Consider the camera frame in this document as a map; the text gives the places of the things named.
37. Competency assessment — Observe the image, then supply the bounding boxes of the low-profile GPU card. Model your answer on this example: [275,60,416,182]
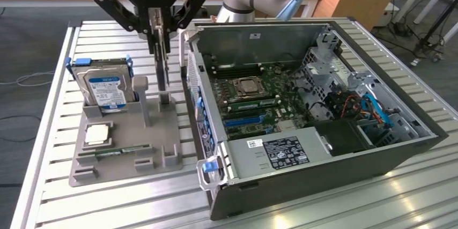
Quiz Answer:
[148,8,173,92]

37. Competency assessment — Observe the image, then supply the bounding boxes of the hard disk in blue carrier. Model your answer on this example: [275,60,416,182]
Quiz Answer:
[65,54,140,114]

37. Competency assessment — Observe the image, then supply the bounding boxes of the CPU in motherboard socket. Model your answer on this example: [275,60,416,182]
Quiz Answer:
[227,77,272,100]

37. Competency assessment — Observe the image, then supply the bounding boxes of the installed green RAM stick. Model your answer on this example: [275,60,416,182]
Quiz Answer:
[227,98,279,113]

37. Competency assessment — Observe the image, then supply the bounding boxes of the silver metal drive cage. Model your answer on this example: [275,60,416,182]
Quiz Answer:
[302,32,422,148]

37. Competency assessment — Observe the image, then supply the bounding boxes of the grey plastic parts rack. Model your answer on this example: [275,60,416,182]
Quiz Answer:
[68,75,184,188]

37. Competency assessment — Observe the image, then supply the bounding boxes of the blue expansion slot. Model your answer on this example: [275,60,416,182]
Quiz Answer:
[223,114,266,128]

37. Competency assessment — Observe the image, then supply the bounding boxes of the loose silver CPU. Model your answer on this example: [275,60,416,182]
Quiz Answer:
[84,124,111,145]

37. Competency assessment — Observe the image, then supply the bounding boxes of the silver chipset heatsink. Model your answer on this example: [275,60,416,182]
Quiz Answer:
[278,120,298,131]

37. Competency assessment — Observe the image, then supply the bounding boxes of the loose green RAM stick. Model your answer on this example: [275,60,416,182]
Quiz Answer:
[77,145,151,158]

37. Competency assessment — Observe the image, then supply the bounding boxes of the white device with red dot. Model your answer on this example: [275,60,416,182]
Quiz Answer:
[380,2,399,27]

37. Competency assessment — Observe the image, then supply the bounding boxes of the grey power supply with label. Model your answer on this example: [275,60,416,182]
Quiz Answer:
[226,126,334,179]

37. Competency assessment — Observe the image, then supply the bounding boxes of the blue case latch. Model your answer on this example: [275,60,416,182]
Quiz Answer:
[201,160,218,174]

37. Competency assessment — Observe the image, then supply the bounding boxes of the black wheeled stand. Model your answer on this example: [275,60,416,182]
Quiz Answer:
[411,0,458,66]

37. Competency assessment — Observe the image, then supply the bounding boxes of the open black PC case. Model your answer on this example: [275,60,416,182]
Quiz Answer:
[177,19,450,221]

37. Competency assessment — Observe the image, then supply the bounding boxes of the white floor cable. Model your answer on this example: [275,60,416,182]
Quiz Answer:
[0,70,56,86]

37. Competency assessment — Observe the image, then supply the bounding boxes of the black floor cable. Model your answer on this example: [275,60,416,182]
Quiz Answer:
[0,115,43,143]

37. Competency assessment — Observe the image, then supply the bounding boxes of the orange red wire bundle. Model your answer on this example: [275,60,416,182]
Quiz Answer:
[338,94,370,119]

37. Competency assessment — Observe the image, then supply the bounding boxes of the blue SATA wire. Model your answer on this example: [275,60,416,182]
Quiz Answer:
[360,93,395,128]

